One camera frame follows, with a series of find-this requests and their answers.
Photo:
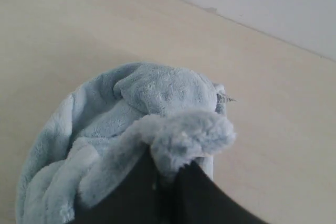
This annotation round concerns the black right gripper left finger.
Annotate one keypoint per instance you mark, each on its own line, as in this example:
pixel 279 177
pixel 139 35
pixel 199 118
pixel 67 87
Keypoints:
pixel 140 198

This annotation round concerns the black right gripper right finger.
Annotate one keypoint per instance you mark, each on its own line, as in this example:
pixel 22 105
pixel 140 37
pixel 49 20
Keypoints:
pixel 200 200

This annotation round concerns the light blue fluffy towel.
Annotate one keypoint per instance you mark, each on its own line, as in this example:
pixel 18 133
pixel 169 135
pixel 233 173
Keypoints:
pixel 99 132

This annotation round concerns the white printed label strip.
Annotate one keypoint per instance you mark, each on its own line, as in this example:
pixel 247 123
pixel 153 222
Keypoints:
pixel 228 99

